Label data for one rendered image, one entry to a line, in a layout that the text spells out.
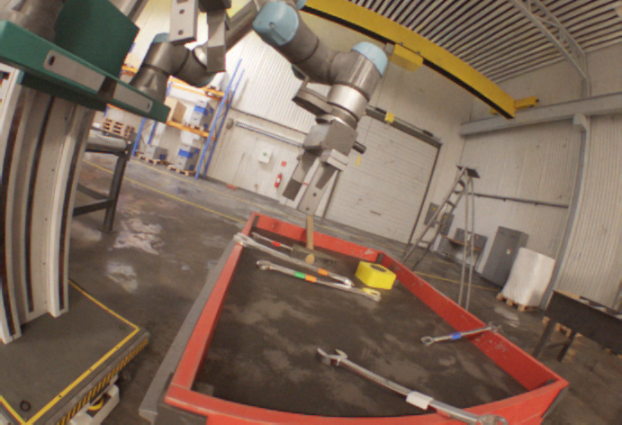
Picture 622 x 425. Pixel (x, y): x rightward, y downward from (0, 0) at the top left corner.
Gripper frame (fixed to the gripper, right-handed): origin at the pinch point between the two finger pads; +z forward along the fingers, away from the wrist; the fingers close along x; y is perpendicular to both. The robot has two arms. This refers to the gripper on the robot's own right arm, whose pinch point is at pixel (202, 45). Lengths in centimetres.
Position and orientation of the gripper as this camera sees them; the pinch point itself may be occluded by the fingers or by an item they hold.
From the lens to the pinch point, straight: 35.3
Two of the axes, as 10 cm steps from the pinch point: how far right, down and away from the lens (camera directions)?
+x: 0.8, 1.9, -9.8
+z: 0.6, 9.8, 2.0
